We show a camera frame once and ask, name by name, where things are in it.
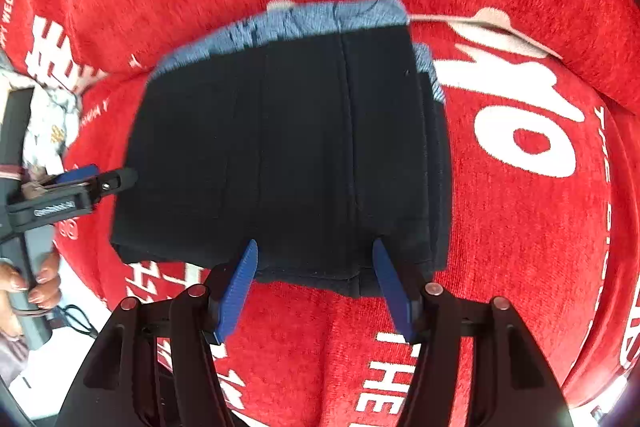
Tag black pants with blue waistband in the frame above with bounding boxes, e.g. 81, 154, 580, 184
111, 0, 451, 297

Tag person's left hand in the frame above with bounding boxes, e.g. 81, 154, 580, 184
0, 248, 64, 341

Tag red bedspread with white lettering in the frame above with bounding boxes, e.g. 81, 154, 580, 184
0, 5, 640, 427

